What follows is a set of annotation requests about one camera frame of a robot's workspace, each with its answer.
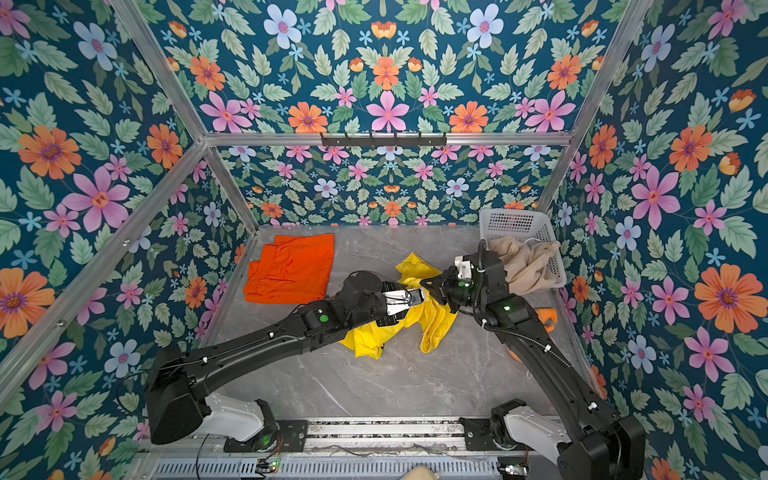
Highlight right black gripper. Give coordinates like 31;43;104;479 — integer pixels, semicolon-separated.
420;266;488;313

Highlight yellow shorts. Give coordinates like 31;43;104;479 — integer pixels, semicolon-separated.
339;252;457;360

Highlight orange shorts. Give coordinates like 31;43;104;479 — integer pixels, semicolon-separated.
243;234;335;305

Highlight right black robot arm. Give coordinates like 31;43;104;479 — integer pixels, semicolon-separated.
420;241;646;479

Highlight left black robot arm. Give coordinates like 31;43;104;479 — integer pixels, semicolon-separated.
146;271;424;445

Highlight beige shorts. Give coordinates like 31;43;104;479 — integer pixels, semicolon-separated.
490;237;560;296

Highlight white plastic laundry basket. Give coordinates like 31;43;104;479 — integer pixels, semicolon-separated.
479;208;566;289

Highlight orange plush toy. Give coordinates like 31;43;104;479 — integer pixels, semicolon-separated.
507;306;558;362

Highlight beige rounded object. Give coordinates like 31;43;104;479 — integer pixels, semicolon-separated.
400;465;439;480

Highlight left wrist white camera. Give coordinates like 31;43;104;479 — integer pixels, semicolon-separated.
383;288;425;316

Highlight wrist white camera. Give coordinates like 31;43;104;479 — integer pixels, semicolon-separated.
454;256;474;281
383;288;425;316

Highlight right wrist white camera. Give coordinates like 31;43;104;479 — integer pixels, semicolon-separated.
454;256;474;281

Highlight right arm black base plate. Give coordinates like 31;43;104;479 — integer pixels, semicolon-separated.
459;417;532;452

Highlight black wall hook rail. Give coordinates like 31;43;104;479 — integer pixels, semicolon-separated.
320;133;448;148

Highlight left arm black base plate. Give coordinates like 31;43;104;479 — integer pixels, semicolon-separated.
224;420;309;453

